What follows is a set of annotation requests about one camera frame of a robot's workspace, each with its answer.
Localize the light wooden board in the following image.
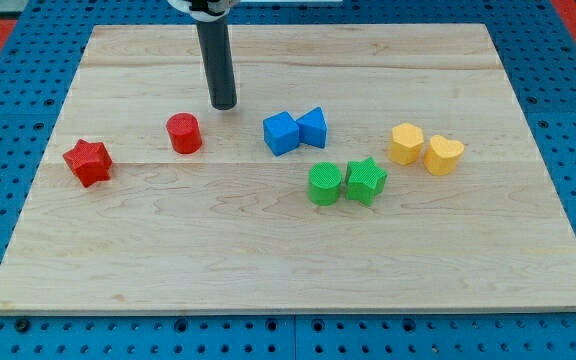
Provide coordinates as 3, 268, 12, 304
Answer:
0, 24, 576, 316

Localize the blue cube block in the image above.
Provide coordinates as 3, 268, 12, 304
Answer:
263, 111, 300, 156

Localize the blue triangle block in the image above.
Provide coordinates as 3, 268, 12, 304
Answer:
296, 107, 327, 148

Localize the green cylinder block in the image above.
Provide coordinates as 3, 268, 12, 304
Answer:
307, 162, 342, 206

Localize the red cylinder block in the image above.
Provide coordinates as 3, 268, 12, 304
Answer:
166, 113, 202, 154

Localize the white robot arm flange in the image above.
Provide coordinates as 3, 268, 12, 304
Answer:
167, 0, 240, 22

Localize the yellow hexagon block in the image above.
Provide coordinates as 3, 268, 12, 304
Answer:
388, 122, 424, 165

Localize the red star block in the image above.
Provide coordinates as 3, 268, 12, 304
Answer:
62, 139, 112, 188

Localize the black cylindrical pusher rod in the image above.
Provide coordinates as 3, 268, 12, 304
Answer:
196, 17, 237, 111

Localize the green star block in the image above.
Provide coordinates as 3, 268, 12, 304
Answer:
345, 157, 388, 206

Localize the yellow heart block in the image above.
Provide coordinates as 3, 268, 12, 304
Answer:
423, 135, 465, 176

